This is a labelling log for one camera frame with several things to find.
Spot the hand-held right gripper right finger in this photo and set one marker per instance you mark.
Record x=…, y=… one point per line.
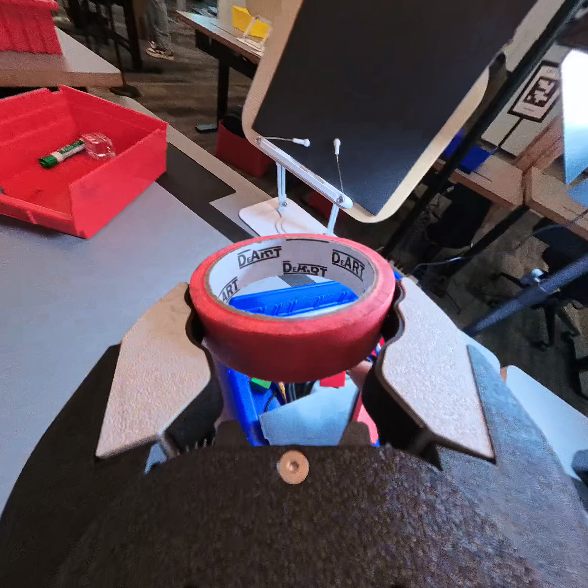
x=432, y=376

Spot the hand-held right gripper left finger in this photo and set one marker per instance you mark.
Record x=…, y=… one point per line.
x=156, y=381

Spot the red plastic block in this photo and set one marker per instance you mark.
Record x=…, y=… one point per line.
x=333, y=380

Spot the small green block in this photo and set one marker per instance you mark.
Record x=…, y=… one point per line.
x=261, y=385

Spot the red masking tape roll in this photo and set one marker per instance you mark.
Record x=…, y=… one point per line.
x=294, y=344

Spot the blue storage bin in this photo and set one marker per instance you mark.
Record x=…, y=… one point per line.
x=468, y=156
x=294, y=301

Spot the red storage bin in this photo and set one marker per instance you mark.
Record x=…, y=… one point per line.
x=27, y=27
x=115, y=193

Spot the yellow object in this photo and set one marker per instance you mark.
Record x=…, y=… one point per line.
x=246, y=20

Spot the black light stand pole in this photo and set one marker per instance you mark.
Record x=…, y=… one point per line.
x=528, y=298

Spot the small clear plastic box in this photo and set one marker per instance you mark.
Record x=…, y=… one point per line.
x=97, y=146

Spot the red floor basket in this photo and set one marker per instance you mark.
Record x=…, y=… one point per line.
x=241, y=151

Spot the green marker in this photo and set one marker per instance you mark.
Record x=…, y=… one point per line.
x=62, y=154

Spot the studio softbox light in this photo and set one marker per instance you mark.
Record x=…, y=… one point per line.
x=574, y=138

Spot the black board book stand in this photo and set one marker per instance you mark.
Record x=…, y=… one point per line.
x=257, y=27
x=367, y=92

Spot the black white marker sign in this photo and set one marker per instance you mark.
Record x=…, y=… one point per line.
x=537, y=92

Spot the grey side table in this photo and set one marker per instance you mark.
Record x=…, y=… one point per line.
x=69, y=64

